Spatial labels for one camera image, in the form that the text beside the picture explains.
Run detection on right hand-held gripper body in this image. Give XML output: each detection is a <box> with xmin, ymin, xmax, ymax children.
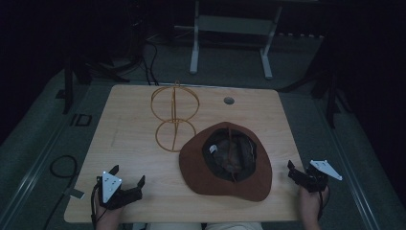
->
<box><xmin>298</xmin><ymin>159</ymin><xmax>344</xmax><ymax>194</ymax></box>

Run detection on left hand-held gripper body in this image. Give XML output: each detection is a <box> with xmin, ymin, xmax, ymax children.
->
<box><xmin>96</xmin><ymin>171</ymin><xmax>144</xmax><ymax>211</ymax></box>

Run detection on brown felt hat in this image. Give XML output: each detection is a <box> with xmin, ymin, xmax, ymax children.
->
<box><xmin>178</xmin><ymin>121</ymin><xmax>273</xmax><ymax>203</ymax></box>

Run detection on gold wire hat stand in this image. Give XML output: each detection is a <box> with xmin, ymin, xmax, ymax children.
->
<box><xmin>150</xmin><ymin>80</ymin><xmax>201</xmax><ymax>153</ymax></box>

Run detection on person's right hand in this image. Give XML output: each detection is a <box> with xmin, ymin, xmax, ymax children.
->
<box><xmin>298</xmin><ymin>184</ymin><xmax>330</xmax><ymax>230</ymax></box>

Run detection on person's left hand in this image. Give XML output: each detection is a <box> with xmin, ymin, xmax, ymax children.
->
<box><xmin>94</xmin><ymin>199</ymin><xmax>124</xmax><ymax>230</ymax></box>

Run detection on grey floor tape strip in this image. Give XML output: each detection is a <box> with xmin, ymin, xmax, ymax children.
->
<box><xmin>62</xmin><ymin>187</ymin><xmax>86</xmax><ymax>200</ymax></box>

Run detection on black tripod stand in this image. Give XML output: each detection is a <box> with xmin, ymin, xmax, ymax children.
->
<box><xmin>277</xmin><ymin>41</ymin><xmax>353</xmax><ymax>129</ymax></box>
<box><xmin>61</xmin><ymin>47</ymin><xmax>145</xmax><ymax>115</ymax></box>

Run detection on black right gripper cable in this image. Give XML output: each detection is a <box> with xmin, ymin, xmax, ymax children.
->
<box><xmin>316</xmin><ymin>185</ymin><xmax>331</xmax><ymax>222</ymax></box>

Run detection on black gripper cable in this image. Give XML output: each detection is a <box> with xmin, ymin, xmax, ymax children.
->
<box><xmin>90</xmin><ymin>182</ymin><xmax>106</xmax><ymax>230</ymax></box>
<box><xmin>316</xmin><ymin>185</ymin><xmax>331</xmax><ymax>222</ymax></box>

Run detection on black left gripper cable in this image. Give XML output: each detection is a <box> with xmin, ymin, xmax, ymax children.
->
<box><xmin>90</xmin><ymin>182</ymin><xmax>106</xmax><ymax>230</ymax></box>

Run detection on black floor cable loop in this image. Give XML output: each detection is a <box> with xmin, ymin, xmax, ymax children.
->
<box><xmin>42</xmin><ymin>154</ymin><xmax>79</xmax><ymax>230</ymax></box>

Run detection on black hanging cables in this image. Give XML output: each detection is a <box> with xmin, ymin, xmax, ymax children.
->
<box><xmin>140</xmin><ymin>34</ymin><xmax>160</xmax><ymax>86</ymax></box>

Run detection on white metal desk frame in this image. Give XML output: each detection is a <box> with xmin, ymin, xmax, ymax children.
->
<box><xmin>173</xmin><ymin>0</ymin><xmax>284</xmax><ymax>81</ymax></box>

